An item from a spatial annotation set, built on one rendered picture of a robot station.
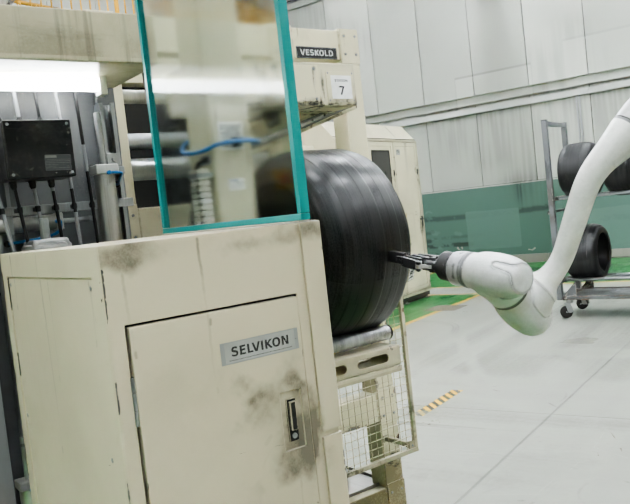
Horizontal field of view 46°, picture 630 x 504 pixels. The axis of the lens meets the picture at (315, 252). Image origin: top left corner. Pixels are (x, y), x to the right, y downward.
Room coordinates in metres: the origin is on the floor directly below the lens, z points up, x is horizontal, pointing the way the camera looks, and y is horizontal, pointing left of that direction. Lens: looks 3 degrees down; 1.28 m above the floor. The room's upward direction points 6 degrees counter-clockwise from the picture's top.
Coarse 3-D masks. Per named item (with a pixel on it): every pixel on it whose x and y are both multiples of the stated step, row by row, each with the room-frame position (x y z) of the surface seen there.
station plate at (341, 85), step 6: (336, 78) 2.58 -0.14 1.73; (342, 78) 2.59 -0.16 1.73; (348, 78) 2.61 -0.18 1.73; (336, 84) 2.58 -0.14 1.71; (342, 84) 2.59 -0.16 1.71; (348, 84) 2.61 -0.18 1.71; (336, 90) 2.57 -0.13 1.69; (342, 90) 2.59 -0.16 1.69; (348, 90) 2.61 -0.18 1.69; (336, 96) 2.57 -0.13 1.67; (342, 96) 2.59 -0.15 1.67; (348, 96) 2.60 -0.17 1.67
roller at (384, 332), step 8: (376, 328) 2.19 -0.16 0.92; (384, 328) 2.20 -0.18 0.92; (336, 336) 2.11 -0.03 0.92; (344, 336) 2.11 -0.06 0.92; (352, 336) 2.12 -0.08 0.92; (360, 336) 2.14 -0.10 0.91; (368, 336) 2.15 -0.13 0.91; (376, 336) 2.17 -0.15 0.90; (384, 336) 2.19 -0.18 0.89; (336, 344) 2.08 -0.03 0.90; (344, 344) 2.10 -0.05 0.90; (352, 344) 2.12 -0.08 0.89; (360, 344) 2.14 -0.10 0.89; (336, 352) 2.09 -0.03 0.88
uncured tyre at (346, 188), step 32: (320, 160) 2.10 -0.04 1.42; (352, 160) 2.15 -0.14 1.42; (320, 192) 2.02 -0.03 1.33; (352, 192) 2.03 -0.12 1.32; (384, 192) 2.10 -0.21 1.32; (320, 224) 2.00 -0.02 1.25; (352, 224) 1.99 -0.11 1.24; (384, 224) 2.05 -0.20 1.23; (352, 256) 1.98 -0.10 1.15; (384, 256) 2.04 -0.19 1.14; (352, 288) 2.00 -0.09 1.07; (384, 288) 2.07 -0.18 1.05; (352, 320) 2.07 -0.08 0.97; (384, 320) 2.21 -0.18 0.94
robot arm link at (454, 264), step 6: (456, 252) 1.84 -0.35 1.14; (462, 252) 1.83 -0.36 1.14; (468, 252) 1.82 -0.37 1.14; (474, 252) 1.82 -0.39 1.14; (450, 258) 1.83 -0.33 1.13; (456, 258) 1.82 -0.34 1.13; (462, 258) 1.80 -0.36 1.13; (450, 264) 1.82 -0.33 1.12; (456, 264) 1.81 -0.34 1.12; (462, 264) 1.80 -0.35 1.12; (450, 270) 1.83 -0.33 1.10; (456, 270) 1.81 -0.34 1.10; (450, 276) 1.83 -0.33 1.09; (456, 276) 1.81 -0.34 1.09; (450, 282) 1.84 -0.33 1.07; (456, 282) 1.82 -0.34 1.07; (462, 282) 1.80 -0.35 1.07
